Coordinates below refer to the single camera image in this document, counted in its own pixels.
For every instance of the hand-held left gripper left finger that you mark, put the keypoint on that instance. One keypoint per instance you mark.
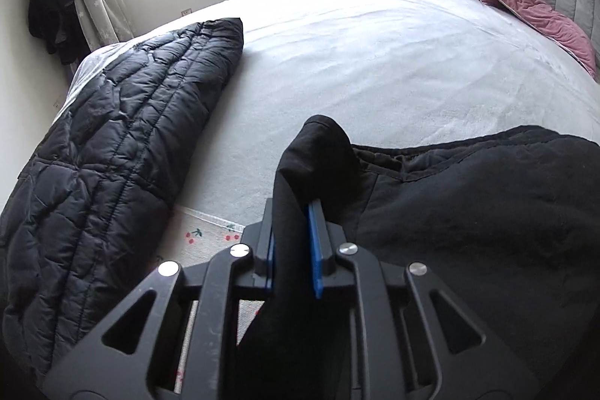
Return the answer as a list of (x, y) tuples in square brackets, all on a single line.
[(269, 262)]

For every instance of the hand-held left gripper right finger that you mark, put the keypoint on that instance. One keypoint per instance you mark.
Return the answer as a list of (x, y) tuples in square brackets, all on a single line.
[(315, 250)]

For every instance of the black coat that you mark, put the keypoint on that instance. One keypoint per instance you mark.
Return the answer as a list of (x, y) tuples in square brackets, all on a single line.
[(468, 217)]

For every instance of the hanging black clothes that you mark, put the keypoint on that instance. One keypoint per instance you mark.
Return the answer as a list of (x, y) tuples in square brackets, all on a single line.
[(54, 6)]

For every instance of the cherry print bedsheet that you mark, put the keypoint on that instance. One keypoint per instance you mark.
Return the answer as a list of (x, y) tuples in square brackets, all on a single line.
[(206, 236)]

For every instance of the light grey bed cover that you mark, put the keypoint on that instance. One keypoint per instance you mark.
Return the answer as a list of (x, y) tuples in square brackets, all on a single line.
[(375, 67)]

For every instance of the black quilted puffer jacket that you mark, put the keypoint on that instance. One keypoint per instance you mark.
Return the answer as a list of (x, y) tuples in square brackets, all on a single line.
[(103, 137)]

